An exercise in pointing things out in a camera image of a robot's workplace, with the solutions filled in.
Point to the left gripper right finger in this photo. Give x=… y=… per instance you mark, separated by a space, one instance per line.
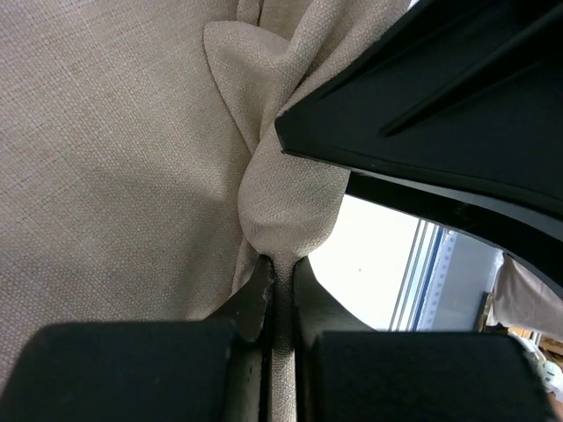
x=346 y=371

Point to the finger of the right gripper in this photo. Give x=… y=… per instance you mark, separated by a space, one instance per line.
x=453 y=115

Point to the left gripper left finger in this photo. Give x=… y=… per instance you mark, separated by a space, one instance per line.
x=216 y=369

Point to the beige cloth napkin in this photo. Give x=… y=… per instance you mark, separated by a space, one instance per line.
x=141 y=174

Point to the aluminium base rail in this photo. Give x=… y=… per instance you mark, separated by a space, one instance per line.
x=417 y=277

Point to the white slotted cable duct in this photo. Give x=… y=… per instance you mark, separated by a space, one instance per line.
x=436 y=280

